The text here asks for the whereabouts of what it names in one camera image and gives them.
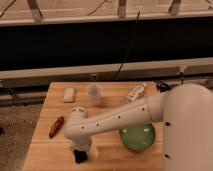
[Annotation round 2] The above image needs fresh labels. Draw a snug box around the black rectangular eraser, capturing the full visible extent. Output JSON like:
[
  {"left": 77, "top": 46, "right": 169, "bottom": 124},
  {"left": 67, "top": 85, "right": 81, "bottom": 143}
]
[{"left": 74, "top": 150, "right": 88, "bottom": 163}]

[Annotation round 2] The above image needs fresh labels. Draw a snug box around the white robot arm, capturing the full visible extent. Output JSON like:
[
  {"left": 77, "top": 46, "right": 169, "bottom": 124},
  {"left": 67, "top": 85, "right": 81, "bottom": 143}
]
[{"left": 64, "top": 84, "right": 213, "bottom": 171}]

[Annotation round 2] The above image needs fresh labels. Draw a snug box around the translucent plastic cup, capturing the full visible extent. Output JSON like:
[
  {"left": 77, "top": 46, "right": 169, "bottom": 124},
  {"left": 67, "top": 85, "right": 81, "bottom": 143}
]
[{"left": 86, "top": 83, "right": 102, "bottom": 105}]

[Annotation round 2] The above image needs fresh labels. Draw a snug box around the green ceramic bowl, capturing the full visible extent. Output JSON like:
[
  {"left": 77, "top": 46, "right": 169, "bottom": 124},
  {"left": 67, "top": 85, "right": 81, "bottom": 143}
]
[{"left": 119, "top": 124, "right": 156, "bottom": 152}]

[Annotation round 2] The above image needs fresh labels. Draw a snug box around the small white plastic bottle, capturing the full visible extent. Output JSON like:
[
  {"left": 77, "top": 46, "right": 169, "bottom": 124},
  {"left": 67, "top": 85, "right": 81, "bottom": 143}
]
[{"left": 126, "top": 83, "right": 146, "bottom": 102}]

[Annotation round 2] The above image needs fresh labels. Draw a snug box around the reddish brown pen case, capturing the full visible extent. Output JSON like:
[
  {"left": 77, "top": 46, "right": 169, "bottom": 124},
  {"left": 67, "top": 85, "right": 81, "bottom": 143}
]
[{"left": 49, "top": 117, "right": 64, "bottom": 139}]

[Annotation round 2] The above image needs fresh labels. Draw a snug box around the black hanging power cable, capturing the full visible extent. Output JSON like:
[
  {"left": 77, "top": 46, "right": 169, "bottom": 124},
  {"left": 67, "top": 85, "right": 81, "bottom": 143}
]
[{"left": 111, "top": 9, "right": 142, "bottom": 81}]

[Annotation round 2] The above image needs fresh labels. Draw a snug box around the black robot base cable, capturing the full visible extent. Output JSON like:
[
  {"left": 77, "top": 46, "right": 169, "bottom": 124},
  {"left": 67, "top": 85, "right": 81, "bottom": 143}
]
[{"left": 155, "top": 71, "right": 185, "bottom": 94}]

